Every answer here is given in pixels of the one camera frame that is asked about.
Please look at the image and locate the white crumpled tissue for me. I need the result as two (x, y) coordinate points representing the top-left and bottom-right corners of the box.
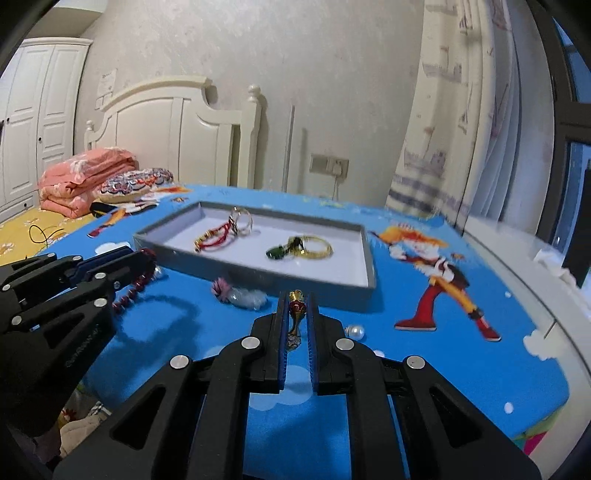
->
(533, 250), (577, 287)

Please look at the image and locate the red braided cord bracelet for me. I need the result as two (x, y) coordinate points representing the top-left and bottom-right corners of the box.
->
(193, 221), (235, 254)

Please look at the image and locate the white wardrobe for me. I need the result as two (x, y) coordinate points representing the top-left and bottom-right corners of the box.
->
(1, 37), (92, 221)

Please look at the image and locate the white pearl earring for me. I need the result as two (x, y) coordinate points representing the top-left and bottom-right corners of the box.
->
(345, 325), (366, 342)

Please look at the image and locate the red bead bracelet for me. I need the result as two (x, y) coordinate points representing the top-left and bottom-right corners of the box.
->
(111, 247), (160, 314)

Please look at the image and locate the black yellow item on bed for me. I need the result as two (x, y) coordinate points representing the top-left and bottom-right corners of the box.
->
(89, 201), (118, 218)

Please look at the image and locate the white window sill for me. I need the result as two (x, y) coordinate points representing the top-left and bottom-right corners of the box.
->
(464, 216), (590, 479)

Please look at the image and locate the wall socket plate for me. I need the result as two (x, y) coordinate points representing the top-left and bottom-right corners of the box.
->
(310, 154), (349, 178)

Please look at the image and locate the gold bamboo bracelet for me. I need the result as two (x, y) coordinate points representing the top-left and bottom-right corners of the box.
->
(286, 289), (307, 352)

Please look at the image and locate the black cord on bed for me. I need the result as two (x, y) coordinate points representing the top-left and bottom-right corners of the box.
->
(28, 224), (66, 246)

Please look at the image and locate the gold bangle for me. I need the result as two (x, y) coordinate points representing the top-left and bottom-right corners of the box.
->
(295, 235), (334, 260)

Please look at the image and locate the yellow floral bedsheet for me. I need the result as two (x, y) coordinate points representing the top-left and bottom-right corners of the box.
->
(0, 207), (94, 265)

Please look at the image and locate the black flower ring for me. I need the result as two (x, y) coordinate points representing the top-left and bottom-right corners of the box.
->
(228, 205), (254, 237)

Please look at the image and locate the cream bed headboard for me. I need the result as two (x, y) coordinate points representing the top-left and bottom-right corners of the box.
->
(84, 75), (262, 189)

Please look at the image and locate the grey jewelry tray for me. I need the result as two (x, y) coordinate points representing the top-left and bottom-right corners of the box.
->
(133, 202), (377, 311)

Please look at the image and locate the ship print curtain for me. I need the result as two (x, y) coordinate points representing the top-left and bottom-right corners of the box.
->
(386, 1), (516, 225)

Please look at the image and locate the dark window frame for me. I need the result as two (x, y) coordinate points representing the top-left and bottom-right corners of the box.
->
(529, 1), (590, 254)

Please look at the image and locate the green gem pendant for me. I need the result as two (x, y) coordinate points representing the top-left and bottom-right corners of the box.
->
(266, 237), (304, 260)

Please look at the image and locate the pink knot jade pendant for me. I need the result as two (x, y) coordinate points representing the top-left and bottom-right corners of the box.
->
(211, 277), (267, 311)

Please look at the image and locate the folded pink blanket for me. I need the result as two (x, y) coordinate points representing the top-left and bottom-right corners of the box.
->
(38, 147), (136, 218)

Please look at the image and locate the patterned round cushion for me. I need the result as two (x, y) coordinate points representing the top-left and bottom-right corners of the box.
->
(95, 168), (174, 204)

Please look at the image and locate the white plug and cable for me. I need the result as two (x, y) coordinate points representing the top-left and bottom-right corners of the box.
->
(329, 160), (347, 200)

